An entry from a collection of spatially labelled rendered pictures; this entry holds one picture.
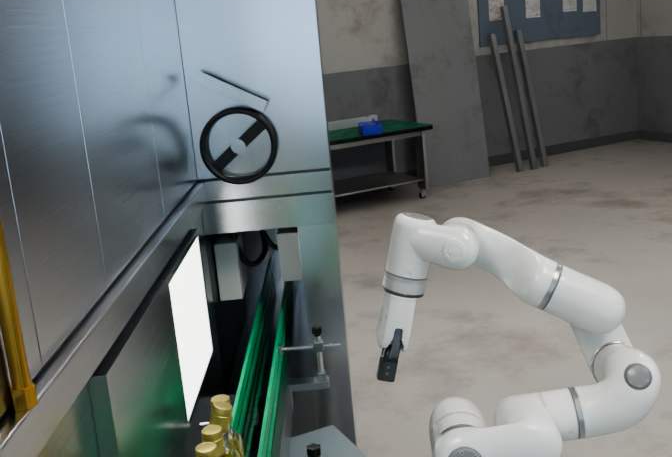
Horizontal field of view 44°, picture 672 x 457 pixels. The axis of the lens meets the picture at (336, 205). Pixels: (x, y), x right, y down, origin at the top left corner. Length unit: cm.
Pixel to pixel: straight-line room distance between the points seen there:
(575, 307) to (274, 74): 119
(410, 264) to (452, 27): 785
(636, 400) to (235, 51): 140
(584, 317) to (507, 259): 17
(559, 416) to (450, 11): 798
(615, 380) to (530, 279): 21
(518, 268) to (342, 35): 750
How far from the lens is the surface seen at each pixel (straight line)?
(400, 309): 142
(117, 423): 133
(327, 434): 224
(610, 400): 142
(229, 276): 253
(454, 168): 906
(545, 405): 143
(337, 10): 884
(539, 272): 141
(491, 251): 149
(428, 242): 139
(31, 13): 122
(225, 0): 230
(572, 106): 1061
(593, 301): 142
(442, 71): 905
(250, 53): 229
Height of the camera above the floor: 179
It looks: 12 degrees down
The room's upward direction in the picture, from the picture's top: 5 degrees counter-clockwise
